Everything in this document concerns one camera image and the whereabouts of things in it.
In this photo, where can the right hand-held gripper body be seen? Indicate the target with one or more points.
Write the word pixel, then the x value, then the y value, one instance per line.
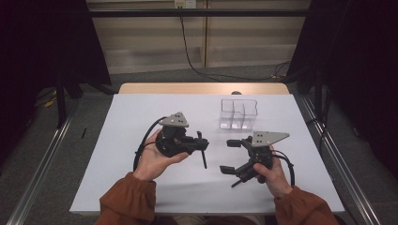
pixel 261 154

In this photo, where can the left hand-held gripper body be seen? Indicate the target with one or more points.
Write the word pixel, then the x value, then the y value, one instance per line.
pixel 172 142

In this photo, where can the clear plastic organizer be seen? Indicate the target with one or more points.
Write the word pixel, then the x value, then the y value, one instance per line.
pixel 238 120

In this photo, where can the person's right hand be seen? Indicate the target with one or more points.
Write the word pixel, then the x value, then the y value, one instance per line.
pixel 275 179

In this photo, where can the person's left hand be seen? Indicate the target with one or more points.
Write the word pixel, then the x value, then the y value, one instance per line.
pixel 150 162

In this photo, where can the white table board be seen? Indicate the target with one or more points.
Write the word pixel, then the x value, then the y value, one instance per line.
pixel 125 125

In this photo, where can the wooden table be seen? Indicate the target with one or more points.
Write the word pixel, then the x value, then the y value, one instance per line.
pixel 187 88

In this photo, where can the black stand pole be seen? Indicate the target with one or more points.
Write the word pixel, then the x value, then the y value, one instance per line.
pixel 61 106
pixel 318 93

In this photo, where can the small black stick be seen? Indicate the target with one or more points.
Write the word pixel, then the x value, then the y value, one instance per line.
pixel 84 133

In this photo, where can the yellow floor item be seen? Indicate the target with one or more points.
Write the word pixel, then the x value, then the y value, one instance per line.
pixel 50 102

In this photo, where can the black horizontal metal bar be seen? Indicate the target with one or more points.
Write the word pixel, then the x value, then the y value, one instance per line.
pixel 219 12

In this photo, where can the dark curtain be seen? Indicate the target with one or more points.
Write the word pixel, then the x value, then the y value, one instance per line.
pixel 359 62
pixel 31 47

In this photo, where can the aluminium rail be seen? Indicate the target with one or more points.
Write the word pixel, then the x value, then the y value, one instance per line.
pixel 359 203
pixel 42 168

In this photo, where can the white wall socket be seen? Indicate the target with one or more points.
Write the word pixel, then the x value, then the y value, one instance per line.
pixel 185 3

